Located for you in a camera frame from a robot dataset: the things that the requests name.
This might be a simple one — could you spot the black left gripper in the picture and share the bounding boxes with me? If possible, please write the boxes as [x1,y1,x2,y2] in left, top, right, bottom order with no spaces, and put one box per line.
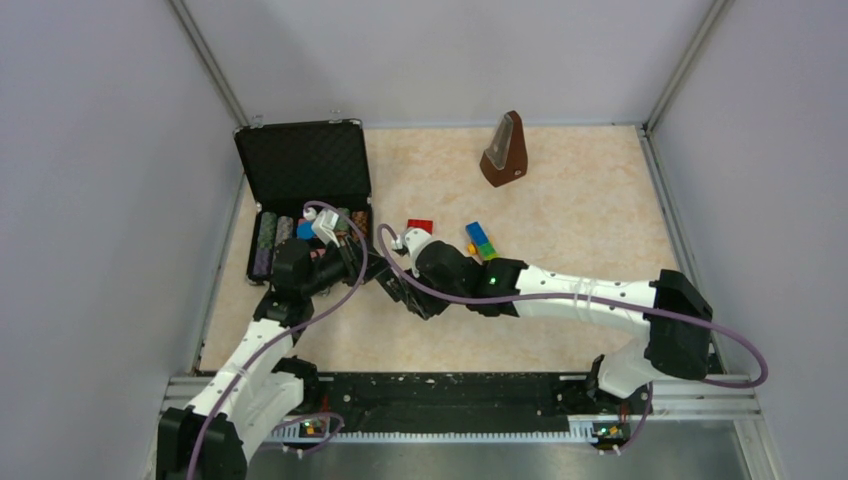
[301,233,394,297]

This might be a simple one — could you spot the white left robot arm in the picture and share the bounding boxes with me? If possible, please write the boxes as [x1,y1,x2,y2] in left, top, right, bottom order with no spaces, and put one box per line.
[155,237,390,479]

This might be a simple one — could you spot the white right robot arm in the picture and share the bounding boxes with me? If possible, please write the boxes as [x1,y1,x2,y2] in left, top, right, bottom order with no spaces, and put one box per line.
[391,235,712,412]

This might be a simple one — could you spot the red toy brick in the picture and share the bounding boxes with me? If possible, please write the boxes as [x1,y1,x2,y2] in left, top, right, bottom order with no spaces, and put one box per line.
[407,219,434,235]

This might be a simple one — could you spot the colourful toy brick train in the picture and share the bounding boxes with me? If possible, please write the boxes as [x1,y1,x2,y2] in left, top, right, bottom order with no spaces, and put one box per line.
[465,222,499,261]

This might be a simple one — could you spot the black poker chip case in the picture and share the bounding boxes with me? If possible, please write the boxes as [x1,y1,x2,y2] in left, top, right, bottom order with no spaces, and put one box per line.
[233,119,373,285]

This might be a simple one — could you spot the brown wooden metronome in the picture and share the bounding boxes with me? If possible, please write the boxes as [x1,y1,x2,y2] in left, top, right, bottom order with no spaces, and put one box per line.
[479,110,528,188]

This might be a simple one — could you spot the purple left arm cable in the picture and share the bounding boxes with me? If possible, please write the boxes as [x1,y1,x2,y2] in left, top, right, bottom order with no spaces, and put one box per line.
[185,199,370,480]

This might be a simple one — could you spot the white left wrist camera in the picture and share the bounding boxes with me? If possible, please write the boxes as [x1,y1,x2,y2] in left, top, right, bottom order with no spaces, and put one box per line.
[303,207,344,247]

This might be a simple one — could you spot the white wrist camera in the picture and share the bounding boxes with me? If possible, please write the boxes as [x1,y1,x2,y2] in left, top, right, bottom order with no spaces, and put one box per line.
[303,207,344,247]
[392,228,433,262]

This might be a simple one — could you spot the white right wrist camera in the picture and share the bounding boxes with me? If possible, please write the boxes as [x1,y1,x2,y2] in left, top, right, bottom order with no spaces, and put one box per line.
[392,228,433,262]

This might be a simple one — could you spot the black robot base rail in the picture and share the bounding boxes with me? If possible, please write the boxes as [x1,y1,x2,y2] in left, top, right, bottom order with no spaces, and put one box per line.
[218,357,654,455]

